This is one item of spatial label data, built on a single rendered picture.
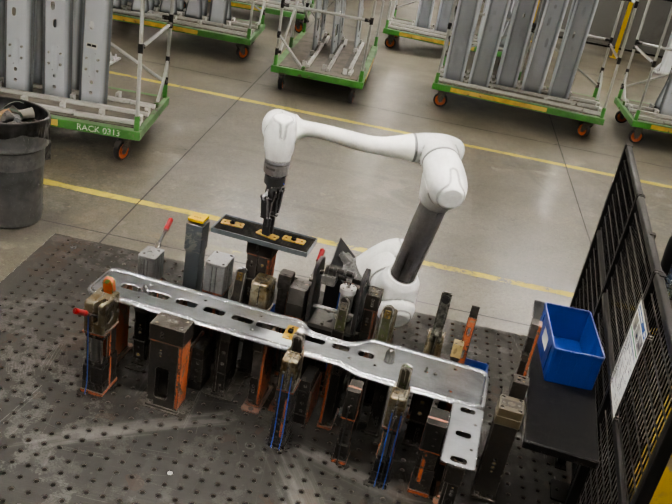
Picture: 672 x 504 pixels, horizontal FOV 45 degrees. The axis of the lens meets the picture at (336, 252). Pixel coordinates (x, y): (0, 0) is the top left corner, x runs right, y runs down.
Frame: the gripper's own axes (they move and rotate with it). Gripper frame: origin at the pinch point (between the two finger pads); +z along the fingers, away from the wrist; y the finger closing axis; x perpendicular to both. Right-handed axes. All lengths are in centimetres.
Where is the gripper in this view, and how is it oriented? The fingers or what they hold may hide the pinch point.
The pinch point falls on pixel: (268, 225)
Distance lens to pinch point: 294.8
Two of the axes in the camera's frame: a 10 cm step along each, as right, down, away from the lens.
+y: -4.8, 3.3, -8.1
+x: 8.6, 3.5, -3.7
